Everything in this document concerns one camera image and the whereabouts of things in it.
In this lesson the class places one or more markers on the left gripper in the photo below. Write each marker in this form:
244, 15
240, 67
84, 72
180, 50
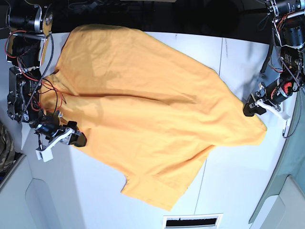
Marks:
273, 94

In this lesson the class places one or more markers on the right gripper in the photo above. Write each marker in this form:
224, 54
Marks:
50, 126

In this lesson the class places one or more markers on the yellow orange t-shirt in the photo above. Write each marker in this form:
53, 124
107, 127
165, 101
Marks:
147, 110

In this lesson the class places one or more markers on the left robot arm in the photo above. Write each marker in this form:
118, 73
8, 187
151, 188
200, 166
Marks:
288, 40

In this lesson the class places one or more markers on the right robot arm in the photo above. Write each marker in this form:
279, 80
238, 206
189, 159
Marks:
30, 23

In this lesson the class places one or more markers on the camouflage cloth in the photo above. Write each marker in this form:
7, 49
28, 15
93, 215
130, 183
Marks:
7, 149

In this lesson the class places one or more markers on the white floor vent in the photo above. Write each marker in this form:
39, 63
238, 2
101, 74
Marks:
205, 221

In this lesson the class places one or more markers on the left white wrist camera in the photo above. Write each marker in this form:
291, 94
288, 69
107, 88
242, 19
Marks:
282, 117

